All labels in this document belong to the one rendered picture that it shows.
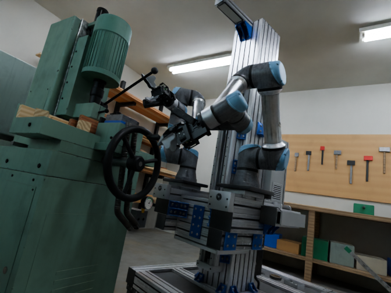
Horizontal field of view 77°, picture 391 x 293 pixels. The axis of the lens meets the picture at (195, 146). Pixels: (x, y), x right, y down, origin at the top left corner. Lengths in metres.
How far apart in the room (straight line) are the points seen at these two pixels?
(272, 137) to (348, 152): 2.85
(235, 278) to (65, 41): 1.57
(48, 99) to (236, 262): 1.33
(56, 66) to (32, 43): 2.35
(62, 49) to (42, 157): 0.64
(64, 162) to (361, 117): 3.87
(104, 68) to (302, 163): 3.36
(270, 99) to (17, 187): 1.09
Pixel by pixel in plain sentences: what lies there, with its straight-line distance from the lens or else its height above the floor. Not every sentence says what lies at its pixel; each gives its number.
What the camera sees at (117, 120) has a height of 0.97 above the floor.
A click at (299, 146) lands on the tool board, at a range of 4.13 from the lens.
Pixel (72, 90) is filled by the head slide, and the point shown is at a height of 1.11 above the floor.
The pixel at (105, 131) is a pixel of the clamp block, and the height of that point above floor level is 0.92.
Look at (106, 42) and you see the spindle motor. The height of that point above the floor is 1.35.
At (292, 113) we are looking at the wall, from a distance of 4.35.
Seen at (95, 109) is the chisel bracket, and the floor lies 1.03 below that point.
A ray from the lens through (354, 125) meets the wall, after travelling 4.18.
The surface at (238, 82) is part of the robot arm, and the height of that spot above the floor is 1.27.
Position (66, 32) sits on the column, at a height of 1.42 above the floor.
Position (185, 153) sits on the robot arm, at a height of 1.00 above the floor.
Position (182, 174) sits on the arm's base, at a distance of 1.64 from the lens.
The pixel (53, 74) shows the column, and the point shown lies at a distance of 1.43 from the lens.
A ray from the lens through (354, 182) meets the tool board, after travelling 3.97.
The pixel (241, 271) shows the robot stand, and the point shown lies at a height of 0.34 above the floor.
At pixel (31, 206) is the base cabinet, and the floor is 0.60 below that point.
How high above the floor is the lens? 0.72
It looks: 12 degrees up
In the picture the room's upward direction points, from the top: 10 degrees clockwise
